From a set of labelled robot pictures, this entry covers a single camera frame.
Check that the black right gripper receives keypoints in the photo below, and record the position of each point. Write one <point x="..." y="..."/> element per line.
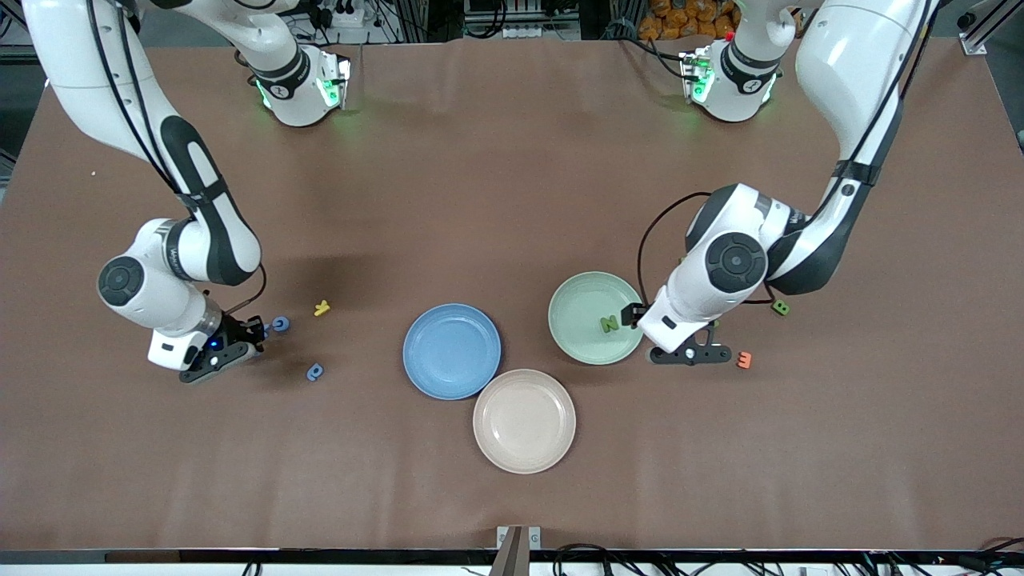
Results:
<point x="238" y="329"/>

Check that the beige pink plate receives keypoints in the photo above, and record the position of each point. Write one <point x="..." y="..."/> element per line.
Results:
<point x="524" y="421"/>

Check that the grey metal bracket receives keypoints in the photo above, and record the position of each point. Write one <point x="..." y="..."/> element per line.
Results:
<point x="512" y="552"/>

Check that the white power strip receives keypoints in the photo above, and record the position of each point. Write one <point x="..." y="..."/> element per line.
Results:
<point x="344" y="16"/>

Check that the green plate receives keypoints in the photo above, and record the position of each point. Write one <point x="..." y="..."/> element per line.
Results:
<point x="584" y="320"/>

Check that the black table edge rail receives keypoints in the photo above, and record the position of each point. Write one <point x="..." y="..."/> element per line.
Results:
<point x="240" y="556"/>

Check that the blue foam letter G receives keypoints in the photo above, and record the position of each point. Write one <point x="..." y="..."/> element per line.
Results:
<point x="274" y="324"/>

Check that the green foam letter N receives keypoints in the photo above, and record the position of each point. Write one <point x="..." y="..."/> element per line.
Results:
<point x="610" y="324"/>

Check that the aluminium frame post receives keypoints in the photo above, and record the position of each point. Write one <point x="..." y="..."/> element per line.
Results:
<point x="20" y="54"/>
<point x="978" y="42"/>

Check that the blue foam letter Q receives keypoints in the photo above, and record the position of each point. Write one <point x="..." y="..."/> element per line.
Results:
<point x="318" y="374"/>

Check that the blue plate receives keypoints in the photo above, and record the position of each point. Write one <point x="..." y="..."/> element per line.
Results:
<point x="452" y="351"/>

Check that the bag of orange items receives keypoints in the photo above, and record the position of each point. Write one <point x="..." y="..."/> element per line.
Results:
<point x="680" y="20"/>

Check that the yellow foam letter Y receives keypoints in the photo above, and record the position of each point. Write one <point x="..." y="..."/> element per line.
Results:
<point x="322" y="308"/>

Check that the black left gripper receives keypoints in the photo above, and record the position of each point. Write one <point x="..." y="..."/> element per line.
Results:
<point x="639" y="315"/>

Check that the orange foam letter E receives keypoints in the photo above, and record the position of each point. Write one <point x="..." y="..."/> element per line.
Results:
<point x="744" y="360"/>

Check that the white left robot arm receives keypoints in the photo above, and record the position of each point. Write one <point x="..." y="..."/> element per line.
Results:
<point x="848" y="64"/>

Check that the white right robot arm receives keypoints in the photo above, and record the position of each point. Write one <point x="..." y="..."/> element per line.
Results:
<point x="80" y="80"/>

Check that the green foam letter B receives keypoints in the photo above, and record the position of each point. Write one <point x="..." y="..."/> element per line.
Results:
<point x="781" y="307"/>

